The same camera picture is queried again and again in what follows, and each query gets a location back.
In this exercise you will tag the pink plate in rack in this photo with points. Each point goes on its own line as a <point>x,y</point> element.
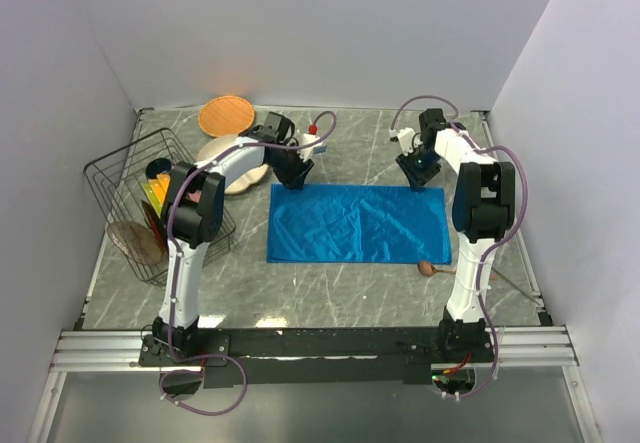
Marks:
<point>191,198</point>

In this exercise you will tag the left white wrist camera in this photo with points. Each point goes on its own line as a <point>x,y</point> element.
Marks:
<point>311,142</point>

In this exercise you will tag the cream divided plate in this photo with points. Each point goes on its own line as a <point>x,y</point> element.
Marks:
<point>241,165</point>

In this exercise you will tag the black wire dish rack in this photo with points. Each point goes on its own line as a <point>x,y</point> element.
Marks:
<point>115,180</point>

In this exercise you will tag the green plate in rack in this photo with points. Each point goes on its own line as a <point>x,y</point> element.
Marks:
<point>152,198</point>

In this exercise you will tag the orange woven round mat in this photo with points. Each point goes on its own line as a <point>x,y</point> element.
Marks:
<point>226,115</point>

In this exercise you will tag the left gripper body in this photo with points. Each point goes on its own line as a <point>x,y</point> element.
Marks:
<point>290,159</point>

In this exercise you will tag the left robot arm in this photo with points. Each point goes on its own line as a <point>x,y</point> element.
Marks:
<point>193,213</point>

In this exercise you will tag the yellow plate in rack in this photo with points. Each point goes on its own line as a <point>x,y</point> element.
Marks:
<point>159,186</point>

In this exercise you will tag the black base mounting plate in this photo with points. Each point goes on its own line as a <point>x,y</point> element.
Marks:
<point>320,355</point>

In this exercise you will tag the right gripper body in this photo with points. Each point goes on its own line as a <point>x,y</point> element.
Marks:
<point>419,160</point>

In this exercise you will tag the aluminium rail frame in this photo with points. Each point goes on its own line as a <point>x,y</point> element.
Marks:
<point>112,351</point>

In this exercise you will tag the metal fork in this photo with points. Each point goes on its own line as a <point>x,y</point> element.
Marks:
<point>498,275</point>

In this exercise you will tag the blue cloth napkin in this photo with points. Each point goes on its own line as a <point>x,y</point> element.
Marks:
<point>331,223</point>

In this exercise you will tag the dark blue bowl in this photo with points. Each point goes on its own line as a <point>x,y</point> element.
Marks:
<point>158,166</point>

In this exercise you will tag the wooden spoon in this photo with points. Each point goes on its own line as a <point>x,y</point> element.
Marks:
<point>429,270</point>

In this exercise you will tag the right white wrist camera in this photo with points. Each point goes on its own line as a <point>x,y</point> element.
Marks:
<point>407,138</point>

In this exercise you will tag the brown wooden plate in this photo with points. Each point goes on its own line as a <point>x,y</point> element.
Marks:
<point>136,242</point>

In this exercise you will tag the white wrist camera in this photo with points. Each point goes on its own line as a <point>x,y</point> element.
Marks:
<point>311,142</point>
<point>407,138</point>

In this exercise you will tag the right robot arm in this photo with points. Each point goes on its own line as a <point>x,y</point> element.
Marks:
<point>482,213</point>

